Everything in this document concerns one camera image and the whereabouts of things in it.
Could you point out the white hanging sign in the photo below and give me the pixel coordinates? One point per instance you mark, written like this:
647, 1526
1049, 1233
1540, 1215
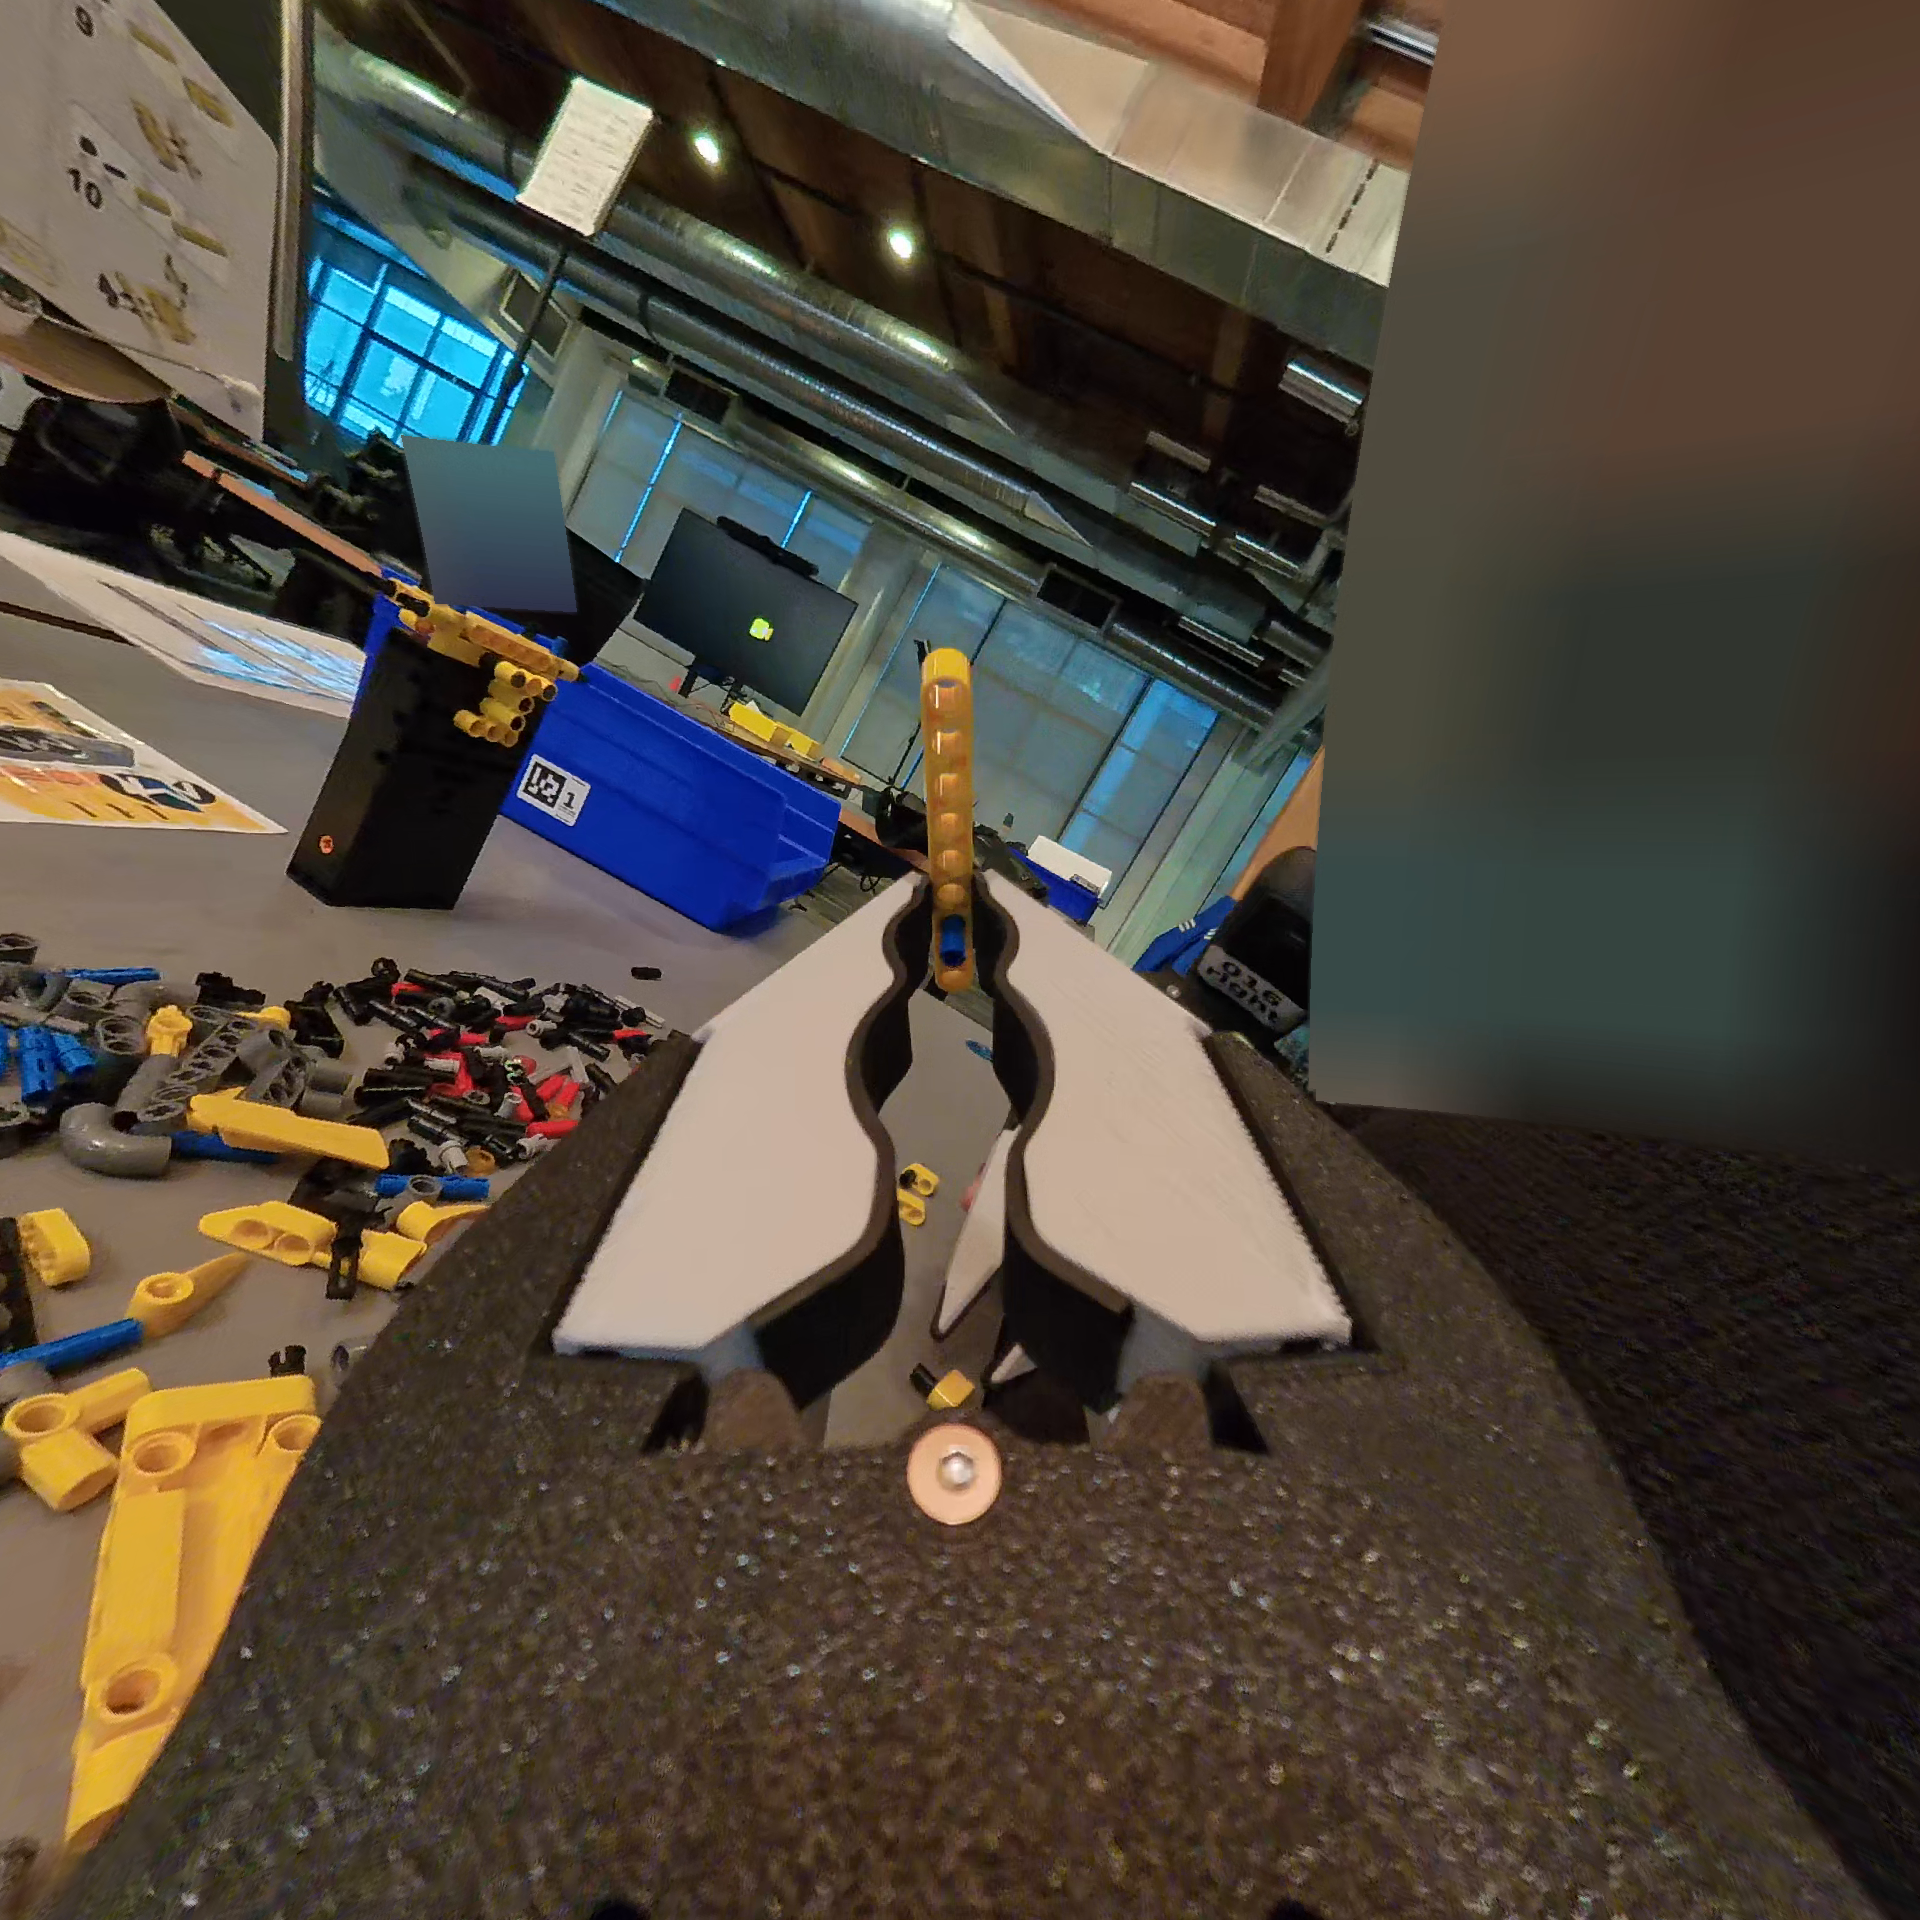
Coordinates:
585, 150

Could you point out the blue storage bin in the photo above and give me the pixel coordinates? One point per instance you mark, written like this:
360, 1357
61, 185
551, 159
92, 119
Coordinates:
674, 810

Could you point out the open instruction booklet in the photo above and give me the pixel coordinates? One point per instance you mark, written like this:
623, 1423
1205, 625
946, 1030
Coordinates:
119, 182

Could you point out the black cardboard box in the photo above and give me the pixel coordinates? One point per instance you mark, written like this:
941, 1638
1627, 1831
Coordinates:
388, 780

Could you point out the pile of black red pins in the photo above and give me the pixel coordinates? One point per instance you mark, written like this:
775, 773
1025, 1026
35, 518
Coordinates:
451, 1079

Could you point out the round silver ventilation duct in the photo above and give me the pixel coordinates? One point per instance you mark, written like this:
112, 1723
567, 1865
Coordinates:
780, 301

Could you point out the black computer monitor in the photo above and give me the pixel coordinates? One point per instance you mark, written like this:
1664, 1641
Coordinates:
721, 630

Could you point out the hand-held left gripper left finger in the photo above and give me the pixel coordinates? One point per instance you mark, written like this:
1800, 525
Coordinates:
733, 1186

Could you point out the pile of yellow grey bricks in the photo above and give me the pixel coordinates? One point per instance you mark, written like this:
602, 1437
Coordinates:
284, 1133

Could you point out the blue white cooler box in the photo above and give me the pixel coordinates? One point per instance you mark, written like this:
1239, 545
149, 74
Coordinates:
1072, 870

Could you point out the long yellow toy beam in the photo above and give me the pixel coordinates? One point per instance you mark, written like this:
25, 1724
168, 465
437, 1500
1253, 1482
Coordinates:
949, 750

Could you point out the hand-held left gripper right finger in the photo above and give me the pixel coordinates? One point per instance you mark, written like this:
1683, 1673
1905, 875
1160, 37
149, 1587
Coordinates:
1185, 1186

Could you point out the yellow frame block with holes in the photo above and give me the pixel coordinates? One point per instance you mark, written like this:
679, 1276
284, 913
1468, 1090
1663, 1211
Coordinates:
165, 1500

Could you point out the yellow angled connector piece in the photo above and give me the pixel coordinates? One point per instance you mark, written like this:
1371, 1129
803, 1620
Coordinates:
907, 1202

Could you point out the wooden post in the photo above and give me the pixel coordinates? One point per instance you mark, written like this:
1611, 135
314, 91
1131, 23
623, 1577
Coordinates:
1308, 820

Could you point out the large silver ventilation duct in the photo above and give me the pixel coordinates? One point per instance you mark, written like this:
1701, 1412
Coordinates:
1200, 196

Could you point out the person's dark knit sweater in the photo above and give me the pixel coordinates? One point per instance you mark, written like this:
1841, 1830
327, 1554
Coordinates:
1724, 1350

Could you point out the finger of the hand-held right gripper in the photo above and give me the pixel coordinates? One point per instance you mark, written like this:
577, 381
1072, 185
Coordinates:
1013, 1363
983, 1215

